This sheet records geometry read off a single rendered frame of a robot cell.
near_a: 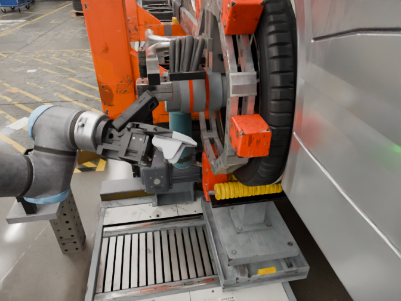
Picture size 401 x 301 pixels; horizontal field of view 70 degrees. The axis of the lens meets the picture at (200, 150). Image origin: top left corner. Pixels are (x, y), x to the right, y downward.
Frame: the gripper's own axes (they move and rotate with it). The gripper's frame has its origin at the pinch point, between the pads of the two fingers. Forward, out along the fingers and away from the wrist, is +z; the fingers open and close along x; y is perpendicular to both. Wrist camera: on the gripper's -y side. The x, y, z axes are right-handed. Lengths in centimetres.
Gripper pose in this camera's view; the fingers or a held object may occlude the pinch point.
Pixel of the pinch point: (191, 140)
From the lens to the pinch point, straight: 61.8
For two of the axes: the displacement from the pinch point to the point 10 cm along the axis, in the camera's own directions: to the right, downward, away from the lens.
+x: -1.3, -2.6, -9.6
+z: 9.7, 1.8, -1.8
